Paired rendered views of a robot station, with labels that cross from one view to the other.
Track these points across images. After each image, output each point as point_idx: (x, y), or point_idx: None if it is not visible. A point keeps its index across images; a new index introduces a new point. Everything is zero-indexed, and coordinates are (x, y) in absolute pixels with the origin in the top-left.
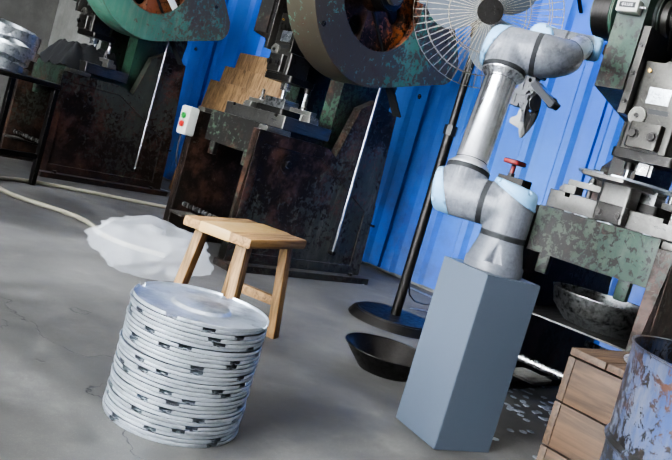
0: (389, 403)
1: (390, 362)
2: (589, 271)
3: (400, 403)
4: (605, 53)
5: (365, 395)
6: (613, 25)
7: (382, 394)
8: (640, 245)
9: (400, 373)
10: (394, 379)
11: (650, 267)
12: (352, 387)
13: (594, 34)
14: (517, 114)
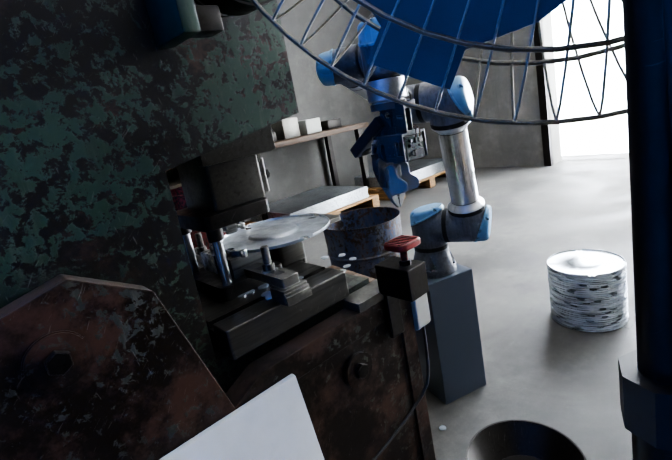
0: (496, 403)
1: (511, 420)
2: None
3: (484, 374)
4: (287, 60)
5: (518, 402)
6: (278, 12)
7: (507, 415)
8: None
9: (500, 439)
10: (507, 454)
11: None
12: (534, 409)
13: (269, 2)
14: (409, 171)
